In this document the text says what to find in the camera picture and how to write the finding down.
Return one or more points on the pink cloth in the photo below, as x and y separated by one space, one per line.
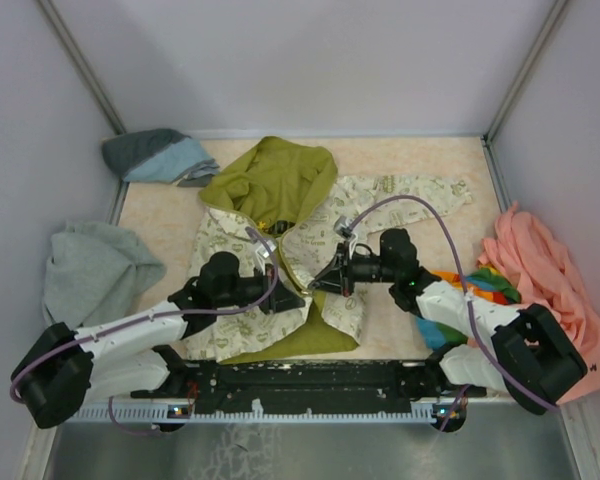
525 252

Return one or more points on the grey blue garment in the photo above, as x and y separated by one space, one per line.
161 155

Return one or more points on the light grey sweatshirt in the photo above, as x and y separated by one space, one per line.
95 272

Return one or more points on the grey left corner post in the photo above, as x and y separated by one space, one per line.
81 64

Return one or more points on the cream green printed jacket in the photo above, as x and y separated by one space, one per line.
294 194

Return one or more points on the grey corner post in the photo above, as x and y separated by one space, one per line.
81 64
548 30

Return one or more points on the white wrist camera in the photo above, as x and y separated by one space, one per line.
262 253
343 227

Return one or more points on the rainbow striped garment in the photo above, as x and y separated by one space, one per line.
449 315

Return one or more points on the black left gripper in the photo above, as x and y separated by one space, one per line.
269 287

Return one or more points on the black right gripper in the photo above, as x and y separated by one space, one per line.
339 275

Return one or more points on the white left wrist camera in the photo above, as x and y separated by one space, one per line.
262 253

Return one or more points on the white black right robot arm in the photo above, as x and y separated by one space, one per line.
527 353

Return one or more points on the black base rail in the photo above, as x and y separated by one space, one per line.
297 387

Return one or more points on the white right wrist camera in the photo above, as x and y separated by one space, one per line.
343 227

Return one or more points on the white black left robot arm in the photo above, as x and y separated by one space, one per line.
68 368

